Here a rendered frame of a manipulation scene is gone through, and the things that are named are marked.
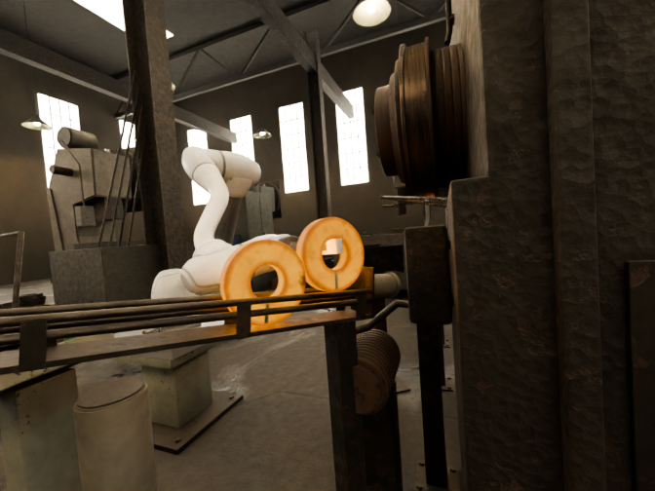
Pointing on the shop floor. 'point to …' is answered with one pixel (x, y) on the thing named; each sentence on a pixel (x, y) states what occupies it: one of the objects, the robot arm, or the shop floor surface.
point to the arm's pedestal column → (184, 402)
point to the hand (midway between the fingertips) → (329, 246)
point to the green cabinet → (257, 218)
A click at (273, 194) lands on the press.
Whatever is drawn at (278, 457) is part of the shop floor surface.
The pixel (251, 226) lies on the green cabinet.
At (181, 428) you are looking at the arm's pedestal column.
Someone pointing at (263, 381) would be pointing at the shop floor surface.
